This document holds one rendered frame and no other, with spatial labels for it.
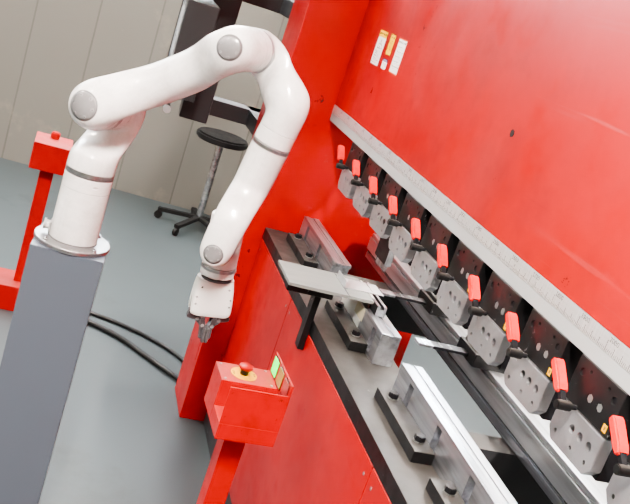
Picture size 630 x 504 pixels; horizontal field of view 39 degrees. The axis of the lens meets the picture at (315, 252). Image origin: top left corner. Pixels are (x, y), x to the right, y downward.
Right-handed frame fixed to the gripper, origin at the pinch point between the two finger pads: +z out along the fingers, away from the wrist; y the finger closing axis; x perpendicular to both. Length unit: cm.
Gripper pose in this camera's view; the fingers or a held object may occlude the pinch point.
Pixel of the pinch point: (204, 333)
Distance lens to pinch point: 223.7
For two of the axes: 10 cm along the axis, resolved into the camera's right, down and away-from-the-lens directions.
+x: 2.5, 3.5, -9.0
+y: -9.4, -1.3, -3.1
